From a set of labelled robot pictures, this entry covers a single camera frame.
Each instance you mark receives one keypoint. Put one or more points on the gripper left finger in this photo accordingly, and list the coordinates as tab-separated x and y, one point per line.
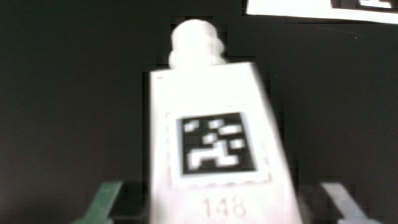
117	205

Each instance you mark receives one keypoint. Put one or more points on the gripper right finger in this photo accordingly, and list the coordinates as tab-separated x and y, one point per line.
329	206

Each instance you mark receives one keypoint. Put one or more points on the white stool leg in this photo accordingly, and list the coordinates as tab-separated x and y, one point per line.
220	181

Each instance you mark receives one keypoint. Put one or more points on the white marker sheet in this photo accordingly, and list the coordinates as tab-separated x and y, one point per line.
359	10

